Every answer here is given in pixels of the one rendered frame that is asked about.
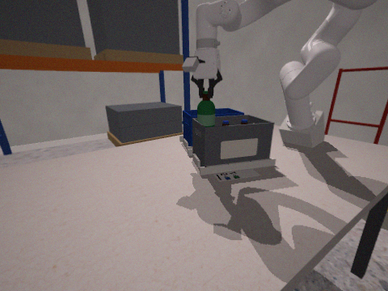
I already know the white paper pick list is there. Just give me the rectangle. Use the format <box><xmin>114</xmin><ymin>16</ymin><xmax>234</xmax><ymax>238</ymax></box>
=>
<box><xmin>214</xmin><ymin>169</ymin><xmax>260</xmax><ymax>182</ymax></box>

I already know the blue crate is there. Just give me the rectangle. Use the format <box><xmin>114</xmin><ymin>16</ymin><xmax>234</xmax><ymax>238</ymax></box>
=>
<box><xmin>183</xmin><ymin>108</ymin><xmax>244</xmax><ymax>146</ymax></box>

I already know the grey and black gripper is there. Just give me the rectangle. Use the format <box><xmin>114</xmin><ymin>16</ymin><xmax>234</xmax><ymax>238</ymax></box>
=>
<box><xmin>191</xmin><ymin>48</ymin><xmax>222</xmax><ymax>99</ymax></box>

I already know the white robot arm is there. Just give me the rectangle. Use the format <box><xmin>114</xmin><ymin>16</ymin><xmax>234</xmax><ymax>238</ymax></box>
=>
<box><xmin>182</xmin><ymin>0</ymin><xmax>377</xmax><ymax>130</ymax></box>

